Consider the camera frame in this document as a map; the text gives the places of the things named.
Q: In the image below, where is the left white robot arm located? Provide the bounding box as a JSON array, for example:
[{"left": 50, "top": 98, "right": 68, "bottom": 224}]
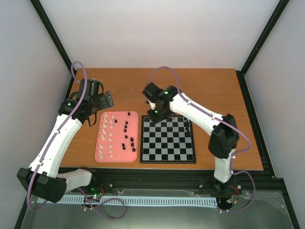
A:
[{"left": 17, "top": 79, "right": 113, "bottom": 203}]

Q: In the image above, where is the light blue slotted cable duct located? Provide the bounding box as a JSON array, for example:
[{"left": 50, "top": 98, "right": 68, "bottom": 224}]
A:
[{"left": 57, "top": 193, "right": 219, "bottom": 208}]

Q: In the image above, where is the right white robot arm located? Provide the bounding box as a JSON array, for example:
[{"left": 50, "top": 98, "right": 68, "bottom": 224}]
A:
[{"left": 142, "top": 83, "right": 239, "bottom": 193}]

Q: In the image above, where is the pink plastic tray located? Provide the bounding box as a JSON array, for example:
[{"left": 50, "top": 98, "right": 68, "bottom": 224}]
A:
[{"left": 94, "top": 111, "right": 139, "bottom": 163}]

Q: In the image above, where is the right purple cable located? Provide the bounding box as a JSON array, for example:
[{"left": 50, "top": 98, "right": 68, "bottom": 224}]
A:
[{"left": 148, "top": 66, "right": 257, "bottom": 213}]

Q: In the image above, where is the black aluminium frame rail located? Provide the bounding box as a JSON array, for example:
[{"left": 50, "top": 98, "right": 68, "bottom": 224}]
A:
[{"left": 88, "top": 168, "right": 286, "bottom": 191}]

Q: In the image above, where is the black white chessboard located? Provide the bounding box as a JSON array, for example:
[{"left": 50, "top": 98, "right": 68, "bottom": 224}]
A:
[{"left": 140, "top": 115, "right": 196, "bottom": 164}]

